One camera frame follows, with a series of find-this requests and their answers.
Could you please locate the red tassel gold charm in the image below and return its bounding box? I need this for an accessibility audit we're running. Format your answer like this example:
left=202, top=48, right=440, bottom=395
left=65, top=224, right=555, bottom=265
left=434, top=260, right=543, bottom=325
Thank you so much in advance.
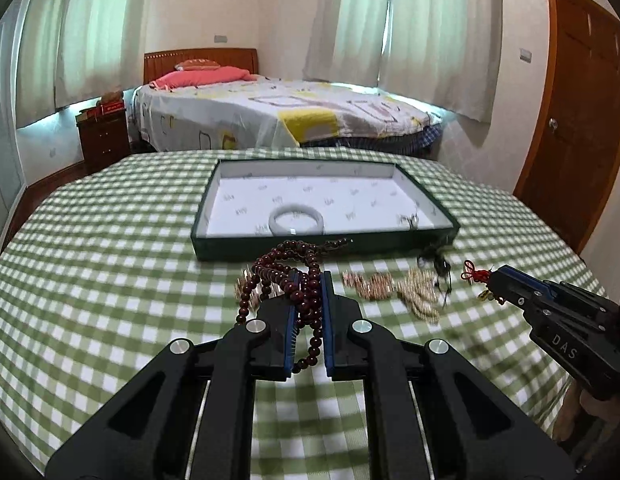
left=461, top=259, right=505, bottom=306

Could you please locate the black cord pendant necklace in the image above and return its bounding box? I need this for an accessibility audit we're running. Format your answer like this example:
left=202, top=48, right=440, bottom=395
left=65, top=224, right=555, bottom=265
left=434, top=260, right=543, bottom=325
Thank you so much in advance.
left=416, top=244, right=457, bottom=309

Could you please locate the dark red bead necklace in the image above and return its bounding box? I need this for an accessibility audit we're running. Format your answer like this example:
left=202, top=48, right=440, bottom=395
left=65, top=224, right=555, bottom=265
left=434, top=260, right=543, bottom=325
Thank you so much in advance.
left=235, top=237, right=352, bottom=374

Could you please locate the dark green jewelry tray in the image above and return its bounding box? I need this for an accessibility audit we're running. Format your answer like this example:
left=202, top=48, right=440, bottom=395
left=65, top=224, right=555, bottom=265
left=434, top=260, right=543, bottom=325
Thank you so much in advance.
left=191, top=158, right=461, bottom=262

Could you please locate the person's right hand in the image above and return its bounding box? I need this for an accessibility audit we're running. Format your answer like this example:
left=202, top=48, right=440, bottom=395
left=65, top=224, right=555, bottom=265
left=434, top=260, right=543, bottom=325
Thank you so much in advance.
left=552, top=380, right=620, bottom=457

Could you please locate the brown wooden door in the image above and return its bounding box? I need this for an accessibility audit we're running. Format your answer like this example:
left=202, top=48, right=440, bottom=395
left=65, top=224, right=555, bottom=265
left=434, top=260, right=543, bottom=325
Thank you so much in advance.
left=515, top=0, right=620, bottom=252

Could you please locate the small silver brooch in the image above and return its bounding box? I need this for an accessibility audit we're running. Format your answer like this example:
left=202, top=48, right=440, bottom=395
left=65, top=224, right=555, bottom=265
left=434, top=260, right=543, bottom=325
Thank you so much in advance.
left=398, top=214, right=419, bottom=230

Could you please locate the rose gold crystal brooch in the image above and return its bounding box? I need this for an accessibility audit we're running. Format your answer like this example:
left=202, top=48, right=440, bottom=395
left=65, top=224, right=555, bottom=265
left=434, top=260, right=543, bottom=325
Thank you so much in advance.
left=341, top=272, right=395, bottom=301

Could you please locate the green checkered tablecloth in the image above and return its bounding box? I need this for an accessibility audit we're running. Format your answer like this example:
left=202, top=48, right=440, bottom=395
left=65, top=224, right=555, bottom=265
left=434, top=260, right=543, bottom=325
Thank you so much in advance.
left=0, top=151, right=604, bottom=471

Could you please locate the gold pearl flower brooch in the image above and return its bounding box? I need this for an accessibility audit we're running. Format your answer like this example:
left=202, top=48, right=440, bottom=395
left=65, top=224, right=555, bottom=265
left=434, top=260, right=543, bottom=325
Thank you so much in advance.
left=235, top=268, right=274, bottom=309

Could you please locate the pale jade bangle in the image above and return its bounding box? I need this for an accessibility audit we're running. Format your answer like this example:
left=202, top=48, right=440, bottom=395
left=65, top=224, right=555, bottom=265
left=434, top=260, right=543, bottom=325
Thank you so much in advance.
left=267, top=204, right=324, bottom=236

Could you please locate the right pale green curtain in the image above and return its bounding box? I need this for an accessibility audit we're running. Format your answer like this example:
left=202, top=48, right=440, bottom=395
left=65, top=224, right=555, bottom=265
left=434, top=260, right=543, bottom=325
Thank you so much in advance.
left=303, top=0, right=503, bottom=124

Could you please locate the pale green curtain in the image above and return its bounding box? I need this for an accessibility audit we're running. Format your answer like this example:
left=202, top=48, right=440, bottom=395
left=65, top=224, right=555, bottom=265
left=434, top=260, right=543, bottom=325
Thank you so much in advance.
left=303, top=0, right=503, bottom=124
left=16, top=0, right=146, bottom=128

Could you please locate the dark wooden nightstand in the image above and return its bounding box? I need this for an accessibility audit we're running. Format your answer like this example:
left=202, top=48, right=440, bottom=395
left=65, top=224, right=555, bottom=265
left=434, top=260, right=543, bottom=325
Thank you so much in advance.
left=76, top=106, right=131, bottom=174

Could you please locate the bed with patterned sheet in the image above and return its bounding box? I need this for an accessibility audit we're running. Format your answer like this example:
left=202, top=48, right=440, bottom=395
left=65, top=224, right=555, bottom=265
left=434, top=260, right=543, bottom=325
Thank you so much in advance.
left=132, top=76, right=442, bottom=156

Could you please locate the red box on nightstand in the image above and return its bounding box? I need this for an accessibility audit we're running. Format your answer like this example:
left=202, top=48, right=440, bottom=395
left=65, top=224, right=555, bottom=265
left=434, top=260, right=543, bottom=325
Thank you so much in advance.
left=96, top=90, right=124, bottom=115

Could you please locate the pink pillow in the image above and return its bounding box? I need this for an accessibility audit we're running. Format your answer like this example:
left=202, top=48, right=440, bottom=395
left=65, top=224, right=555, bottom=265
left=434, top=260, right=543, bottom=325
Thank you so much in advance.
left=150, top=66, right=257, bottom=90

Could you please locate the wooden headboard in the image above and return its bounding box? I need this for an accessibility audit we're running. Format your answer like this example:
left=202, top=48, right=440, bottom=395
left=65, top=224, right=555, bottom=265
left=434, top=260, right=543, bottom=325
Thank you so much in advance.
left=143, top=48, right=260, bottom=84

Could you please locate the orange patterned cushion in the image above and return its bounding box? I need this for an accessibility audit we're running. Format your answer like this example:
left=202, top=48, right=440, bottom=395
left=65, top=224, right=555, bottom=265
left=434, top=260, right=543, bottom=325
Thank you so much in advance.
left=174, top=58, right=221, bottom=72

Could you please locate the left pale green curtain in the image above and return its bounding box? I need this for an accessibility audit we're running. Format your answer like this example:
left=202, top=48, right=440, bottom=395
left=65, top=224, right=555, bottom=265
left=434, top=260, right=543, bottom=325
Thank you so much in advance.
left=16, top=0, right=146, bottom=128

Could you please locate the pearl cluster bracelet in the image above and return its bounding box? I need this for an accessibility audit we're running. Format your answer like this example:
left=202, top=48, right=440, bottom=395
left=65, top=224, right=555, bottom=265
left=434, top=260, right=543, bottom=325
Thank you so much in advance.
left=395, top=268, right=443, bottom=324

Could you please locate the white wall switch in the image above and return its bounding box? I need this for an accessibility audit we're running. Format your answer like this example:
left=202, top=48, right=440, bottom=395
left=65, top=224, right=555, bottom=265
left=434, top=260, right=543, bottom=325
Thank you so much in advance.
left=519, top=49, right=532, bottom=63

